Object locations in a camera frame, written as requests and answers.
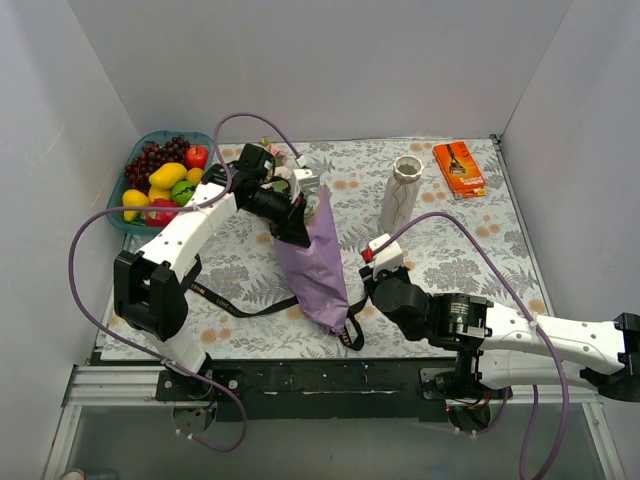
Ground artificial flower bunch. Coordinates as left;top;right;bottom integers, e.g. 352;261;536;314
258;137;319;225

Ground purple paper bouquet wrap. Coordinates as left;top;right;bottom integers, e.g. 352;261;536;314
273;188;349;336

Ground black ribbon gold lettering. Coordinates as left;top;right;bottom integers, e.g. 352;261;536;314
184;254;369;351

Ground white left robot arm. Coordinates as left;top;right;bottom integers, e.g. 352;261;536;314
114;144;316;400

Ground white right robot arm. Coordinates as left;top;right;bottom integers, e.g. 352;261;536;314
359;266;639;402

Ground white ribbed ceramic vase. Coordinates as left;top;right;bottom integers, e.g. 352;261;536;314
379;155;424;235

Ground small orange fruit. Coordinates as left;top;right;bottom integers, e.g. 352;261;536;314
185;168;204;185

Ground floral tablecloth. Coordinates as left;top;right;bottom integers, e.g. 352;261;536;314
102;137;554;360

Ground red apple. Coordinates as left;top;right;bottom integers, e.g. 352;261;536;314
184;145;209;170

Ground green striped fruit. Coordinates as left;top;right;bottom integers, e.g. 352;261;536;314
171;180;197;207

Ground teal plastic fruit basket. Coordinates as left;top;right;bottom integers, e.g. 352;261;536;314
107;130;218;237

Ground yellow mango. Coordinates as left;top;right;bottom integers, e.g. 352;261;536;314
149;162;187;190

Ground yellow lemon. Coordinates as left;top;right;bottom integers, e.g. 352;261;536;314
148;186;171;202

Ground pink dragon fruit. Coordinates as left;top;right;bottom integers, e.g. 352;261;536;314
144;198;178;228

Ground orange product box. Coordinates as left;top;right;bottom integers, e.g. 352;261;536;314
432;141;487;200

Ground dark red grape bunch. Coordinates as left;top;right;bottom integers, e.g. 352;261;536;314
123;135;191;192

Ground yellow pear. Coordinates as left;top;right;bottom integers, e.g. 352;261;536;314
122;189;150;223

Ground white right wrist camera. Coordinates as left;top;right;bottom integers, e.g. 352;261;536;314
361;234;404;276

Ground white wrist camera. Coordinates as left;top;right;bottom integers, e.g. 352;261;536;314
361;234;404;276
290;168;320;198

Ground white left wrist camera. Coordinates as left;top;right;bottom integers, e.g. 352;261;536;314
290;168;320;198

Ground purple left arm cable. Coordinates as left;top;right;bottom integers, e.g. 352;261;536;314
67;113;309;453

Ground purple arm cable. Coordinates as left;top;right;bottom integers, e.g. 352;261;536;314
369;210;571;480
67;113;309;453

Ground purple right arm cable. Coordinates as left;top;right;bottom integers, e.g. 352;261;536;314
369;210;571;480

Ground aluminium frame rail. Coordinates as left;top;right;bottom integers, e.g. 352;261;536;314
62;367;626;480

